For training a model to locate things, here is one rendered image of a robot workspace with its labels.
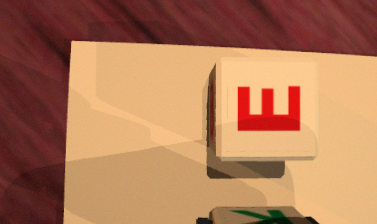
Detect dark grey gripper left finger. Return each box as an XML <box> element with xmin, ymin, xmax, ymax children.
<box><xmin>198</xmin><ymin>217</ymin><xmax>213</xmax><ymax>224</ymax></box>

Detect beige mat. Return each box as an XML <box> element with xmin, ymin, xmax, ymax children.
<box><xmin>64</xmin><ymin>41</ymin><xmax>377</xmax><ymax>224</ymax></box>

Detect beige block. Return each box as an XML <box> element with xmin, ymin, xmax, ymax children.
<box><xmin>212</xmin><ymin>206</ymin><xmax>312</xmax><ymax>224</ymax></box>
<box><xmin>209</xmin><ymin>57</ymin><xmax>318</xmax><ymax>161</ymax></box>

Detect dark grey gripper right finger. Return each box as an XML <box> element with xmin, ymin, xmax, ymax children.
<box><xmin>304</xmin><ymin>216</ymin><xmax>320</xmax><ymax>224</ymax></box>

